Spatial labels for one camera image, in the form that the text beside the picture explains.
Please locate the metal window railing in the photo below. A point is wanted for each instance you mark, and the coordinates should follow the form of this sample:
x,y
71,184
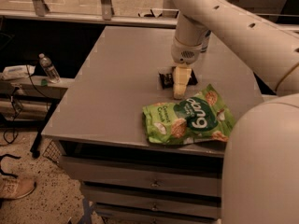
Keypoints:
x,y
139,12

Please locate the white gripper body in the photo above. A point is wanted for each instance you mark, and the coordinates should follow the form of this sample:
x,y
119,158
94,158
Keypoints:
x,y
185,53

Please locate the dark chocolate rxbar wrapper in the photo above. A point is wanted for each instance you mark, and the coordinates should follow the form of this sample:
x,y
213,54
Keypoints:
x,y
166,77

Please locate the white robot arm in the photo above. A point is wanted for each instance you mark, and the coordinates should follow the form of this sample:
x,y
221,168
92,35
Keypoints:
x,y
260,177

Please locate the tan sneaker shoe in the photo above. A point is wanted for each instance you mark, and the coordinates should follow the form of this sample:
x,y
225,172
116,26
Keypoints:
x,y
16,188

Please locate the green dang chips bag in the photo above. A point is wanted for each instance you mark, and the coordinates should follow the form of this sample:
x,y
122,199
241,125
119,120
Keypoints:
x,y
202,117

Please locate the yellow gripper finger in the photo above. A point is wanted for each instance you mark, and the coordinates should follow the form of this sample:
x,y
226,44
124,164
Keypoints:
x,y
181,77

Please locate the white paper packet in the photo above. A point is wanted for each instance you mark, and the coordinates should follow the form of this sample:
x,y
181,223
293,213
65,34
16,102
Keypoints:
x,y
17,71

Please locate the low side bench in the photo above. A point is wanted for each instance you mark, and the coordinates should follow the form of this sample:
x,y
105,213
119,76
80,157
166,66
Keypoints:
x,y
32,89

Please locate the clear plastic water bottle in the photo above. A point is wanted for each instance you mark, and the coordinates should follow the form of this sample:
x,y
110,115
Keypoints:
x,y
49,68

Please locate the grey drawer cabinet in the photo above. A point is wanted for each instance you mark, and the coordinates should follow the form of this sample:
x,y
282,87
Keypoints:
x,y
98,126

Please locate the silver drink can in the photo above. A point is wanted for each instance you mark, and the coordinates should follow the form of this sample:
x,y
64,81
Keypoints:
x,y
206,41

